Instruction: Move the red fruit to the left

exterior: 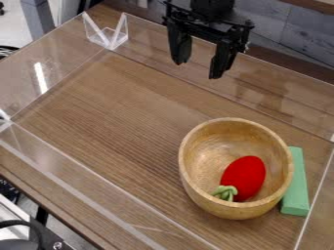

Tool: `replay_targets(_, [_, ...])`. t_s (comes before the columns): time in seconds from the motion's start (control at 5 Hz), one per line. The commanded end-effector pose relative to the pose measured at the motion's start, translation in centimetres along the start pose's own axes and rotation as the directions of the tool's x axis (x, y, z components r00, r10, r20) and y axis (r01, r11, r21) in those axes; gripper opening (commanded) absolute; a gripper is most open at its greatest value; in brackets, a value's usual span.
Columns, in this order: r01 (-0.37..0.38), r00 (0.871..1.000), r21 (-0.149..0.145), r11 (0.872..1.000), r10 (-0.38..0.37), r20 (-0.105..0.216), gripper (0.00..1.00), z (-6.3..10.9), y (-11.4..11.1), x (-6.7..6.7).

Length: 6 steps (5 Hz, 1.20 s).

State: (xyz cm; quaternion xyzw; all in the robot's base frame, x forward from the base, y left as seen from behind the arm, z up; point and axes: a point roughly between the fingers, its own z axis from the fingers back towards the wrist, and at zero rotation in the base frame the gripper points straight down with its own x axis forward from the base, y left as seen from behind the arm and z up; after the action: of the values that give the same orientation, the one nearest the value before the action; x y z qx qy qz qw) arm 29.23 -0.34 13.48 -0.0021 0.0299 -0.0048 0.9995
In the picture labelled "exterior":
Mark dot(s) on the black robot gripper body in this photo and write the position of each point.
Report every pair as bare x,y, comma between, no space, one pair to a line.
208,20

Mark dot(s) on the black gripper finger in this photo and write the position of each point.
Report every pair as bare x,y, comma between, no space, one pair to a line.
221,59
180,43

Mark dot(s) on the red plush strawberry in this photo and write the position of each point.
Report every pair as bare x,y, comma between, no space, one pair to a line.
241,179

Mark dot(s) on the wooden bowl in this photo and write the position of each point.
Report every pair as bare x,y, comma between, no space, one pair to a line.
211,146

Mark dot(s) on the green foam block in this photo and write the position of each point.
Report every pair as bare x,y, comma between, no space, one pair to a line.
295,200

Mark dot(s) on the black table leg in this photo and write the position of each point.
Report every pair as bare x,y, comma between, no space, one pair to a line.
41,215

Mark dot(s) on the clear acrylic corner bracket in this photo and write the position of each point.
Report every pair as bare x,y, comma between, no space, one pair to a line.
106,37

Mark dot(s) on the clear acrylic enclosure wall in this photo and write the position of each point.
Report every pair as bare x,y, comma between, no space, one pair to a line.
94,121

